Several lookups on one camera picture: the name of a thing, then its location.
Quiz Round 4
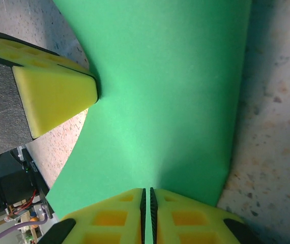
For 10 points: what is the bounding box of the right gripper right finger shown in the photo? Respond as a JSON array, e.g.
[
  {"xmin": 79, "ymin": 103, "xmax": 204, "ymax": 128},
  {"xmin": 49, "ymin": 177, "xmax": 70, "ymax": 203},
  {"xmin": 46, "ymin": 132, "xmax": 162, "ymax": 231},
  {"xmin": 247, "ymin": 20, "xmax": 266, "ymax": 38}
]
[{"xmin": 149, "ymin": 187, "xmax": 259, "ymax": 244}]

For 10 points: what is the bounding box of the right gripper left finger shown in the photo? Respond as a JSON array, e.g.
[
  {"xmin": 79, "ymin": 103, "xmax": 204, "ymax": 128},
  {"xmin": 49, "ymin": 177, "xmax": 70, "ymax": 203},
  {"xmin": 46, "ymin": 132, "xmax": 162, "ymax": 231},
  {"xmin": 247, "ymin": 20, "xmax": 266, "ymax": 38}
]
[{"xmin": 37, "ymin": 188, "xmax": 147, "ymax": 244}]

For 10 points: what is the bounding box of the green paper sheet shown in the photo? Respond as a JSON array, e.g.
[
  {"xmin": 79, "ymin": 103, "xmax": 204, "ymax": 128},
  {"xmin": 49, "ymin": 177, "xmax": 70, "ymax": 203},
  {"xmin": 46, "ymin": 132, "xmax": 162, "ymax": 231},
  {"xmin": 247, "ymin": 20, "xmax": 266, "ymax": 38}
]
[{"xmin": 45, "ymin": 0, "xmax": 252, "ymax": 244}]

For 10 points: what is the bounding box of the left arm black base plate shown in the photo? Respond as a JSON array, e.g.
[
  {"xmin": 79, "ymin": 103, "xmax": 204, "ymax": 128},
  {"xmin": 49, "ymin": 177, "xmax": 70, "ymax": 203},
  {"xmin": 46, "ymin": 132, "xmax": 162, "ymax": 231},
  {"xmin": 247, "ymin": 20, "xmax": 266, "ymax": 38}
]
[{"xmin": 20, "ymin": 147, "xmax": 55, "ymax": 220}]

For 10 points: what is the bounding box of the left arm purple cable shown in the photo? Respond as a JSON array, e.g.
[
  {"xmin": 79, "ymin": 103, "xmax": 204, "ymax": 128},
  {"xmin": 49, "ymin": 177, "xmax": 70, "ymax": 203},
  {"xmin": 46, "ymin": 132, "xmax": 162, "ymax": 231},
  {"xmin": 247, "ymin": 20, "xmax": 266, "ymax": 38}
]
[{"xmin": 0, "ymin": 208, "xmax": 49, "ymax": 244}]

